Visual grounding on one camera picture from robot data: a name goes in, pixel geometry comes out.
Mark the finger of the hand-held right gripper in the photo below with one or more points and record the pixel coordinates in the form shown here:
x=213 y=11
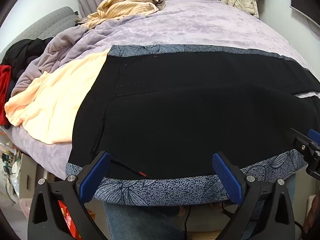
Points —
x=313 y=136
x=313 y=165

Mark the grey-lilac fleece blanket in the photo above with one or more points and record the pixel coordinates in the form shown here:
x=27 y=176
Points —
x=62 y=47

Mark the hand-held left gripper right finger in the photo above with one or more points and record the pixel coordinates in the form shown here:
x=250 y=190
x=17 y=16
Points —
x=228 y=177

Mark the peach fleece blanket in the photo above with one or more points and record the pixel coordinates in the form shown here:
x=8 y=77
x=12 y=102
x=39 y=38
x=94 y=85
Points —
x=57 y=105

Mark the black pants with floral trim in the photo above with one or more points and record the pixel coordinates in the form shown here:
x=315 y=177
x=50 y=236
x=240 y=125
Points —
x=190 y=120

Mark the red box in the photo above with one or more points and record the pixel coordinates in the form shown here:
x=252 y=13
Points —
x=66 y=216

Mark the wall monitor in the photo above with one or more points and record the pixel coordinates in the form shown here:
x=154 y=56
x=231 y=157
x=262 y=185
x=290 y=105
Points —
x=302 y=1

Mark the yellow striped garment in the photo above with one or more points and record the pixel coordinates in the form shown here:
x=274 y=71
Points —
x=120 y=7

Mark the black clothes pile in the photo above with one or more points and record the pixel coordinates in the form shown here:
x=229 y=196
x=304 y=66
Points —
x=25 y=52

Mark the brown-grey garment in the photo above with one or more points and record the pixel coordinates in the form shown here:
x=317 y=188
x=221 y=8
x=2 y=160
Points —
x=160 y=3

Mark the grey quilted headboard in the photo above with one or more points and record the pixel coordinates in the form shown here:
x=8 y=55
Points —
x=42 y=22

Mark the red cloth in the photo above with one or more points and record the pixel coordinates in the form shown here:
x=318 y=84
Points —
x=5 y=92

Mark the purple velvet bedspread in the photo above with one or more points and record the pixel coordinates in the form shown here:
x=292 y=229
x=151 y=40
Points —
x=200 y=25

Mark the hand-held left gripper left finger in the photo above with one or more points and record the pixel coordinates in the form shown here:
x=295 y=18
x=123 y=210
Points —
x=93 y=177

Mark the white cabinet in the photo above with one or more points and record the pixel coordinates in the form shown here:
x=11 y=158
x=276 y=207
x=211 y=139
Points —
x=27 y=172

